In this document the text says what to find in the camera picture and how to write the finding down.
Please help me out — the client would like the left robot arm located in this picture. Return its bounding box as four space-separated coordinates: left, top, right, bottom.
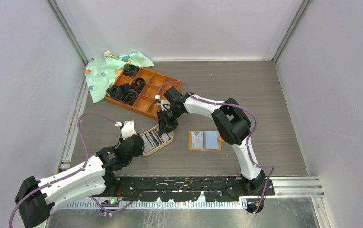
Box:
14 134 144 228

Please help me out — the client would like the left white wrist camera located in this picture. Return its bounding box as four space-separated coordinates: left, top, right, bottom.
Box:
121 120 137 140

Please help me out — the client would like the rolled dark belt left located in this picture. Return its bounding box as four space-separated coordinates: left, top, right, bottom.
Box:
106 85 120 99

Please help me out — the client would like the stack of credit cards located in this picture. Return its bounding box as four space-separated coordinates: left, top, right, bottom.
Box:
141 129 171 153

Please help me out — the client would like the oval wooden card tray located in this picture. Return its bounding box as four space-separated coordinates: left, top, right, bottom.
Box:
139 124 174 157

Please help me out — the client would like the rolled dark belt front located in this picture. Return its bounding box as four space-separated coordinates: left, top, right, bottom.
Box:
116 83 139 105

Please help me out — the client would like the orange compartment organizer tray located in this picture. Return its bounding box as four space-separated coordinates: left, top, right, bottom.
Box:
105 67 182 120

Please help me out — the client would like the white VIP diamond card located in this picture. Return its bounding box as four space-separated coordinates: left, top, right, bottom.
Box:
191 131 204 150

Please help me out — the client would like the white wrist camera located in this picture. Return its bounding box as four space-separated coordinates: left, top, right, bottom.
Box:
155 95 170 110
121 120 137 140

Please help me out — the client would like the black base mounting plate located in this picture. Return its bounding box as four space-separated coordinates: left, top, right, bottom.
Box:
98 174 275 202

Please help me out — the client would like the rolled dark belt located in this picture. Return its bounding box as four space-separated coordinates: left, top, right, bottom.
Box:
106 85 120 99
116 83 139 105
123 64 139 78
132 77 146 93

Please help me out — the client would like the white slotted cable duct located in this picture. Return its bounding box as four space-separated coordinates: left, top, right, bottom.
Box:
62 198 247 210

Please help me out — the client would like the orange leather card holder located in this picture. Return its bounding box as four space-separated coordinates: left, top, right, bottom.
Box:
188 130 224 151

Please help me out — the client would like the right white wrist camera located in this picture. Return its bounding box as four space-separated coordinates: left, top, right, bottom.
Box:
155 95 170 110

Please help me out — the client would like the green patterned cloth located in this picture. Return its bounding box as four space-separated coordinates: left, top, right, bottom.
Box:
85 51 154 103

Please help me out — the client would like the rolled dark belt middle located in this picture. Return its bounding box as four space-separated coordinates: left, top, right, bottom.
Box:
132 77 146 93

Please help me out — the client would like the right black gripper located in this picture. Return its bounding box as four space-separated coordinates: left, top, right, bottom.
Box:
157 107 183 137

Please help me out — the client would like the rolled dark belt top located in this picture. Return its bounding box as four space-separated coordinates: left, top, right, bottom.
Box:
123 64 139 78

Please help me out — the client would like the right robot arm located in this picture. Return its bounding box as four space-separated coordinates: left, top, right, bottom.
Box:
156 87 269 195

